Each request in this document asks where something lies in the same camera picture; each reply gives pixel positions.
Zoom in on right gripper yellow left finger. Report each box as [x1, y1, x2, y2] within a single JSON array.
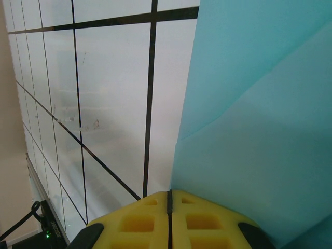
[[68, 191, 170, 249]]

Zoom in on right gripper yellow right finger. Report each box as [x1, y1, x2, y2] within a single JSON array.
[[171, 190, 275, 249]]

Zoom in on light blue paper sheet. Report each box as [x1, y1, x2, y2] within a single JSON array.
[[170, 0, 332, 249]]

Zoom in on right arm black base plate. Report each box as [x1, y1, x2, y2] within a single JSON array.
[[0, 201, 72, 249]]

